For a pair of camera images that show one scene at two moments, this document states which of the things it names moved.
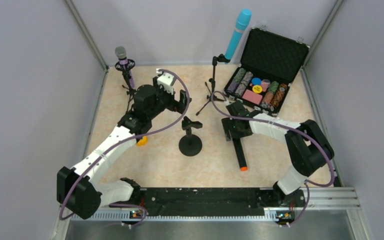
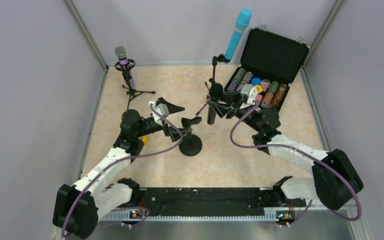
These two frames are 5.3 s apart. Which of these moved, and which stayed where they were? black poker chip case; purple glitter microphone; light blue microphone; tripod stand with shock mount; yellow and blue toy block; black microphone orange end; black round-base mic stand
Moved: black microphone orange end
Stayed: purple glitter microphone; tripod stand with shock mount; yellow and blue toy block; black round-base mic stand; black poker chip case; light blue microphone
